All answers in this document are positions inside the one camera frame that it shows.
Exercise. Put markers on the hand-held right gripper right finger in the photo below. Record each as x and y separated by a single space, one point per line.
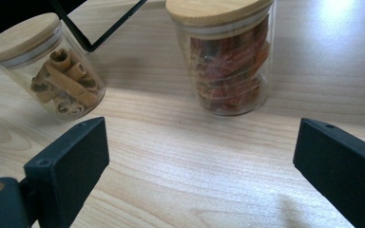
345 171

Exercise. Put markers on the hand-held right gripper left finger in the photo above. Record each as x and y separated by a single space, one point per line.
69 164

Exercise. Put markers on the glass jar of cinnamon sticks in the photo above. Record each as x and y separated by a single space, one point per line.
66 82

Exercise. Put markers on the glass jar of dried chilies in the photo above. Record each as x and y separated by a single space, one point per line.
228 72

